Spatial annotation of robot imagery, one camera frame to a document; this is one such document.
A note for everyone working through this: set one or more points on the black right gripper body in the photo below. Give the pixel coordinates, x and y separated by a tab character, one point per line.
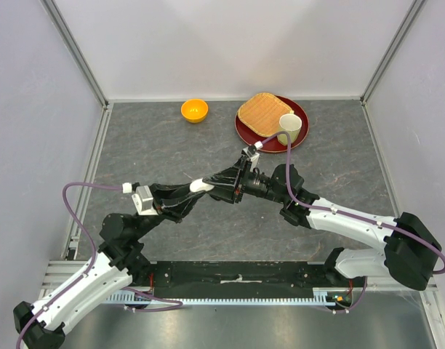
236	187

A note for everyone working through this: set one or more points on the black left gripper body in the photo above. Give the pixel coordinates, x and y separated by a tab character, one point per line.
162	206

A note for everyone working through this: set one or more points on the white earbud charging case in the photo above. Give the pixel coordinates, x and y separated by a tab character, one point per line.
199	185

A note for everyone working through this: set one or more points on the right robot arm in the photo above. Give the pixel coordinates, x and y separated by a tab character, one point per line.
400	247

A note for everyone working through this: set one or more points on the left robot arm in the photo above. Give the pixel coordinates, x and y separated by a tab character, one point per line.
118	262

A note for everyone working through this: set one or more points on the dark red round tray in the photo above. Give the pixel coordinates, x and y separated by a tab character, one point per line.
274	146

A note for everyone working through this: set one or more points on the woven bamboo tray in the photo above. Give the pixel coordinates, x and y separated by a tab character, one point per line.
262	112

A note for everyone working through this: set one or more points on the orange plastic bowl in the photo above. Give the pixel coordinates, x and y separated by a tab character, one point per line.
194	110

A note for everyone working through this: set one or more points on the pale green cup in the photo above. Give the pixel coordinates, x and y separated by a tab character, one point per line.
289	124

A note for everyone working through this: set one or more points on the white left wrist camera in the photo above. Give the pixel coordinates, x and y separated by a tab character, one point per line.
143	201

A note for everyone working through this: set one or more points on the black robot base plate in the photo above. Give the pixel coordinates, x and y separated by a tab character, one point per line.
206	280

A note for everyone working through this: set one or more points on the light blue cable duct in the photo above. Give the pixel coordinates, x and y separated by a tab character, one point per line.
124	297

